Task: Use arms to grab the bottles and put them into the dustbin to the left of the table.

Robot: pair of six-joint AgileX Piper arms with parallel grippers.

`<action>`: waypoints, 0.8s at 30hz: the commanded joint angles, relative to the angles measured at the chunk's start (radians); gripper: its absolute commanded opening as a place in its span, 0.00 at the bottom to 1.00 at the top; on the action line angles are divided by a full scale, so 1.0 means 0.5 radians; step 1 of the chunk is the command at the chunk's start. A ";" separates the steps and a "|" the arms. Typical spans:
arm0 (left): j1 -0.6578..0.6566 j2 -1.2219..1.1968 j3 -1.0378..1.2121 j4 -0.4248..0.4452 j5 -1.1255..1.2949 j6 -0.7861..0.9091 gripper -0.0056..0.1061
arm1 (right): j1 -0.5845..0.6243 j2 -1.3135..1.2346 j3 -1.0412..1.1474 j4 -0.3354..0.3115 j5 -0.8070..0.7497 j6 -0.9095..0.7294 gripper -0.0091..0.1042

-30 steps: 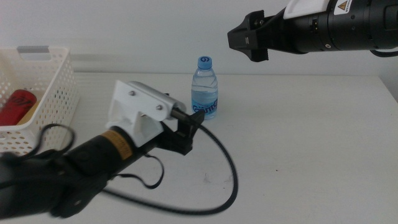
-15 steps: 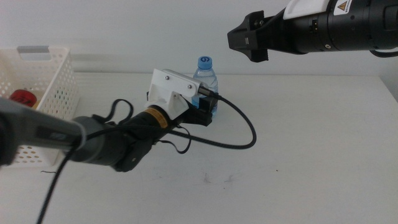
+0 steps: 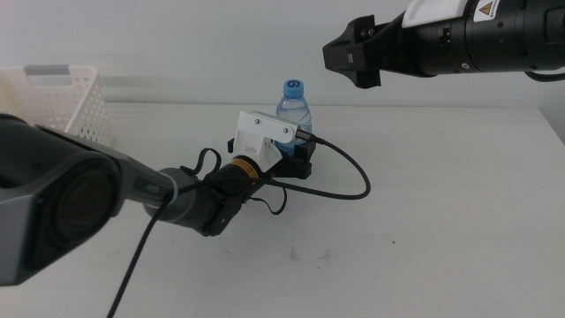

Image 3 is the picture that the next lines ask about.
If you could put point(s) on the clear water bottle blue cap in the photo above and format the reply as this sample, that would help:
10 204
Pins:
293 110

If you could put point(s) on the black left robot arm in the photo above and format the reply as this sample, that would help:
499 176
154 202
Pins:
66 199

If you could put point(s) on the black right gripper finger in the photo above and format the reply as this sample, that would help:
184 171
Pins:
368 79
348 48

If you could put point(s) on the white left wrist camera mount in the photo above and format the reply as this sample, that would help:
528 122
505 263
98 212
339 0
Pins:
256 132

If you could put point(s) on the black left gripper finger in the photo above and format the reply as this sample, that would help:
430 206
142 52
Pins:
305 151

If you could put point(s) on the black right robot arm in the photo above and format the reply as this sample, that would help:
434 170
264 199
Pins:
503 44

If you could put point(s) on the white perforated plastic basket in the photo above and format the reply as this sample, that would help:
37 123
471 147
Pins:
84 101

